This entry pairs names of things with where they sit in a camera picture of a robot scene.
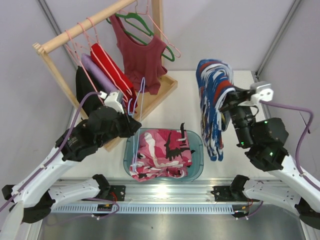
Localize blue patterned trousers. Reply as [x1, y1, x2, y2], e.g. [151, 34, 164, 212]
[195, 58, 235, 162]

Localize light blue wire hanger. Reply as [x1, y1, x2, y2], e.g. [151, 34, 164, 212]
[127, 77, 146, 174]

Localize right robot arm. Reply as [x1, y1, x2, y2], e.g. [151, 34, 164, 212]
[220, 85, 320, 229]

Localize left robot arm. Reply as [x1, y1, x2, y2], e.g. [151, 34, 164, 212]
[1, 106, 142, 224]

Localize pink hanger with purple garment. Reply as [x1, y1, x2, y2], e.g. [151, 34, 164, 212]
[84, 31, 121, 91]

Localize pink hanger with red garment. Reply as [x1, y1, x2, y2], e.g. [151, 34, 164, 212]
[86, 17, 135, 97]

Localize pink hanger with black garment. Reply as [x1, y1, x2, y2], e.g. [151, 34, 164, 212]
[65, 30, 103, 105]

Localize green hanger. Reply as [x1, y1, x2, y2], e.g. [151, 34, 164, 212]
[105, 11, 176, 62]

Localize wooden clothes rack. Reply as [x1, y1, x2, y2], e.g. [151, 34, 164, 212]
[31, 0, 179, 153]

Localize pink camouflage garment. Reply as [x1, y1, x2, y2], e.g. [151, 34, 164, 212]
[129, 123, 195, 182]

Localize purple garment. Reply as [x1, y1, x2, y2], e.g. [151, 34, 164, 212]
[81, 53, 118, 94]

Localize red garment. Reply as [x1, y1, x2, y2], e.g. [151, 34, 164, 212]
[90, 43, 139, 115]

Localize black garment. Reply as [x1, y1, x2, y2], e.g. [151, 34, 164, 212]
[75, 66, 103, 117]

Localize maroon tank top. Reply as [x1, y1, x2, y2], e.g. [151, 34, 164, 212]
[109, 15, 168, 95]

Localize teal plastic basket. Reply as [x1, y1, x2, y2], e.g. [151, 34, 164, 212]
[123, 128, 204, 182]

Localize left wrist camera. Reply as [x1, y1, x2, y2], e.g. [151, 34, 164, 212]
[99, 90, 125, 114]

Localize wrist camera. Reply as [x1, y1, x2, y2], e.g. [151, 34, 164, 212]
[99, 90, 125, 114]
[248, 81, 274, 106]

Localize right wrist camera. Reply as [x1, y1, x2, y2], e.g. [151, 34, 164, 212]
[248, 81, 274, 106]

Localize aluminium mounting rail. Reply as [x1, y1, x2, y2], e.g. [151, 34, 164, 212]
[49, 176, 308, 205]

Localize white slotted cable duct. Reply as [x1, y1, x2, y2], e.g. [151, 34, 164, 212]
[49, 202, 237, 214]

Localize pink empty wire hanger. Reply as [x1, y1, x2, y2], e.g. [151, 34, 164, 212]
[115, 0, 181, 63]

